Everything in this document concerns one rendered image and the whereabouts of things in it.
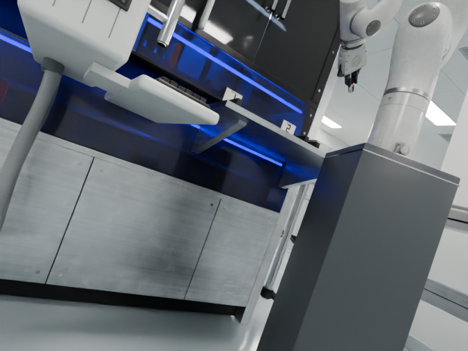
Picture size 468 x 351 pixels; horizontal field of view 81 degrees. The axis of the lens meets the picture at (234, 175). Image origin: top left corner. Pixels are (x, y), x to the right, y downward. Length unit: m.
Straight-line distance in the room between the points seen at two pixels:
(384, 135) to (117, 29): 0.68
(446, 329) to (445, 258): 0.45
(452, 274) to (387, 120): 1.75
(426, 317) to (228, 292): 1.53
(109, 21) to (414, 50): 0.73
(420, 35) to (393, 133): 0.25
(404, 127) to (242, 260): 0.94
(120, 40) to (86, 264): 0.86
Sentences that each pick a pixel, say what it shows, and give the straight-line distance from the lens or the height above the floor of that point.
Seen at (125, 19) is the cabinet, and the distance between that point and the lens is 0.63.
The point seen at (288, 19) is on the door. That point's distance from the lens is 1.54.
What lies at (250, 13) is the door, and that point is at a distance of 1.42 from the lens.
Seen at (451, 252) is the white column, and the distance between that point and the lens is 2.49.
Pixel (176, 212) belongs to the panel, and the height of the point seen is 0.46.
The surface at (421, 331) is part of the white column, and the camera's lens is 2.55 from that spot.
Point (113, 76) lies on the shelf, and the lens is 0.69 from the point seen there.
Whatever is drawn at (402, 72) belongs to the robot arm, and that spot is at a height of 1.10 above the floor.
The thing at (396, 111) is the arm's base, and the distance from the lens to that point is 0.87.
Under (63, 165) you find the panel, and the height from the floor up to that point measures 0.52.
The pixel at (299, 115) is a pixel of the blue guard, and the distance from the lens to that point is 1.49.
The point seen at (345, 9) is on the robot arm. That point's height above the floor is 1.32.
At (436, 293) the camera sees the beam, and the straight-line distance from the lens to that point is 1.86.
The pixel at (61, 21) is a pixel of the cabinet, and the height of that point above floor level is 0.81.
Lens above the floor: 0.65
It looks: 2 degrees up
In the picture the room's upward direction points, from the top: 20 degrees clockwise
